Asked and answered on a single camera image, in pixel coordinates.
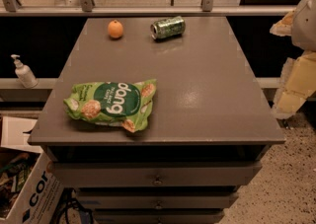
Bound middle drawer with knob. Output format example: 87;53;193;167
77;192;238;210

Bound green rice chip bag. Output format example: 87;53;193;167
63;79;157;133

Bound white pump dispenser bottle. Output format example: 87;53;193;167
11;54;39;88

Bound grey drawer cabinet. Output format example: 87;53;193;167
30;17;283;215

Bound green soda can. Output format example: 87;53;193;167
150;16;186;39

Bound white cardboard box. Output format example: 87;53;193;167
0;116;63;224

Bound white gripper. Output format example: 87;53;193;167
270;0;316;119

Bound bottom drawer with knob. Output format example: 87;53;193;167
94;210;223;224

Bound black cables under cabinet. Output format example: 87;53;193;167
52;187;97;224

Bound orange fruit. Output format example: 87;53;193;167
108;20;123;38

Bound drawer with knob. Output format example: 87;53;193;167
94;210;223;224
53;162;262;187
77;192;238;210

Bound top drawer with knob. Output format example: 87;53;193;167
53;162;262;187

